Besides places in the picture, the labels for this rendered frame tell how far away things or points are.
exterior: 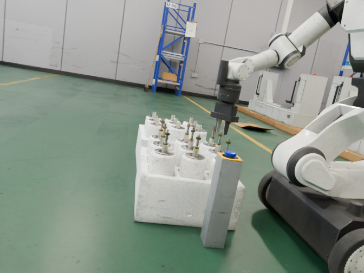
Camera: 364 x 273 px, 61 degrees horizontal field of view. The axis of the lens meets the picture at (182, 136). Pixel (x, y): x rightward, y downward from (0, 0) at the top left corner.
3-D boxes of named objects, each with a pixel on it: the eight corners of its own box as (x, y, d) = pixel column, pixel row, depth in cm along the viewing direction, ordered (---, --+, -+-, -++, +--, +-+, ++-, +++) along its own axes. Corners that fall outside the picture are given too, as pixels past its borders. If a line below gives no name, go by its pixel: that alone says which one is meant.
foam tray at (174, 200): (212, 190, 156) (219, 156, 152) (235, 231, 118) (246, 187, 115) (135, 181, 149) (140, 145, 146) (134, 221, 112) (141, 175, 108)
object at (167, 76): (174, 82, 715) (176, 73, 710) (176, 83, 691) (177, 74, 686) (161, 80, 708) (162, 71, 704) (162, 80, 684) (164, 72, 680)
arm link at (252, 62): (220, 79, 128) (245, 70, 134) (233, 82, 121) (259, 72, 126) (217, 63, 126) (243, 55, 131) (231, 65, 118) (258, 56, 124)
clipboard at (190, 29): (195, 38, 654) (198, 19, 646) (195, 38, 650) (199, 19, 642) (183, 36, 649) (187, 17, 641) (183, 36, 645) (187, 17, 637)
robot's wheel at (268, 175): (291, 209, 149) (301, 170, 145) (296, 214, 144) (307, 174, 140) (252, 206, 145) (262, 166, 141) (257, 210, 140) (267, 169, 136)
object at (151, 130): (159, 154, 177) (164, 124, 173) (161, 160, 168) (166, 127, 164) (142, 153, 175) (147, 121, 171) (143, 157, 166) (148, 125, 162)
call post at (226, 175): (219, 237, 111) (236, 155, 105) (223, 248, 104) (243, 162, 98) (199, 235, 110) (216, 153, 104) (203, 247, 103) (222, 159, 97)
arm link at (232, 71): (231, 90, 131) (236, 63, 129) (247, 94, 122) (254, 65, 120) (209, 87, 125) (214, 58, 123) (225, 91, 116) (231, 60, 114)
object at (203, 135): (199, 159, 181) (205, 129, 178) (202, 164, 172) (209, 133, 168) (183, 157, 180) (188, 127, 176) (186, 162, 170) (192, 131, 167)
